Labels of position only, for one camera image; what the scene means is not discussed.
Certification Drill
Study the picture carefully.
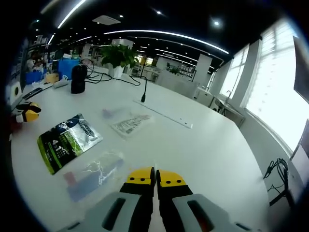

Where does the long ceiling light strip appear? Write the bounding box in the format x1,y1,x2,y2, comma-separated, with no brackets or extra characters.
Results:
103,29,230,54
57,0,88,29

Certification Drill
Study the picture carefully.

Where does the yellow cardboard box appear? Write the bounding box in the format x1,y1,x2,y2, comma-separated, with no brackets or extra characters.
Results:
45,73,60,84

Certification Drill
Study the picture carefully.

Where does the white small cabinet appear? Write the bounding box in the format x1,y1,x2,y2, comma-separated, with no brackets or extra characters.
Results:
194,86,215,107

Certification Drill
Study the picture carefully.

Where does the black barcode scanner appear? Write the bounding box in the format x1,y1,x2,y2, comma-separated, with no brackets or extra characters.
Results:
70,64,88,94

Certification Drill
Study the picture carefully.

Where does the steel sink with faucet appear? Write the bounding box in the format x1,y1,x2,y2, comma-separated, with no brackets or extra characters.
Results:
213,90,246,128

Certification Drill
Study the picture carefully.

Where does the blue plastic bin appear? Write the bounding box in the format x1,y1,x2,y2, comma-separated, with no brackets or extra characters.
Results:
25,70,45,85

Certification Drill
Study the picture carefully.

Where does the white table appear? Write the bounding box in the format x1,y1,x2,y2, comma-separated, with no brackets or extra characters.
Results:
9,65,285,232

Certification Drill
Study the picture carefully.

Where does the clear blue sheet goods packet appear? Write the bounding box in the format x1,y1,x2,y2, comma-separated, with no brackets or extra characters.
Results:
100,108,153,140
63,151,126,203

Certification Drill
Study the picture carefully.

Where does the black gooseneck cable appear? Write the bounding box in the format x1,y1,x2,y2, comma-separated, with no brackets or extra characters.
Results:
129,74,148,103

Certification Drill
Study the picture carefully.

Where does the white table cable cover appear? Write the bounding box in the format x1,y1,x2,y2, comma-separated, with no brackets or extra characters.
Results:
133,99,193,129

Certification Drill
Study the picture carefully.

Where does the green potted plant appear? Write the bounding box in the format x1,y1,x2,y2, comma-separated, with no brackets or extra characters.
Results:
99,44,140,78

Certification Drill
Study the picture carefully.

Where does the black scanner cable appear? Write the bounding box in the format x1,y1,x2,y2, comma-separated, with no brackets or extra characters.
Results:
82,58,114,84

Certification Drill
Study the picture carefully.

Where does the blue cardboard box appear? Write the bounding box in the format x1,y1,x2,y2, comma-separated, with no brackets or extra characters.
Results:
57,59,80,81

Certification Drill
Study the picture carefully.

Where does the green black sheet goods packet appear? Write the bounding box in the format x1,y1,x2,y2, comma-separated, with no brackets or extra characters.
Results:
37,113,104,176

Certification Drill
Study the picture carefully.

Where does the white power strip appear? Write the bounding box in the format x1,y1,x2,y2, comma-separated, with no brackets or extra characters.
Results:
52,79,69,89

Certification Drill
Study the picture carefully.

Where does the white low partition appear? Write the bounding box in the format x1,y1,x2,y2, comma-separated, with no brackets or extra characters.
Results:
155,69,200,96

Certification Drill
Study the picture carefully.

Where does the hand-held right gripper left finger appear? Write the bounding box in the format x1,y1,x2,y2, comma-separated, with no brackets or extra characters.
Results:
57,166,155,232

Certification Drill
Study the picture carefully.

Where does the black cable bundle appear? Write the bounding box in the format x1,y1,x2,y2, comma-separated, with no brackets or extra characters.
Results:
263,157,277,179

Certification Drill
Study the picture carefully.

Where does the ceiling air vent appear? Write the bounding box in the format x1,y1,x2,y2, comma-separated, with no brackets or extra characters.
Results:
92,14,121,26

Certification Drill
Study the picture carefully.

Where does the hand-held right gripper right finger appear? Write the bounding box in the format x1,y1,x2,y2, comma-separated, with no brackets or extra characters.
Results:
156,169,263,232

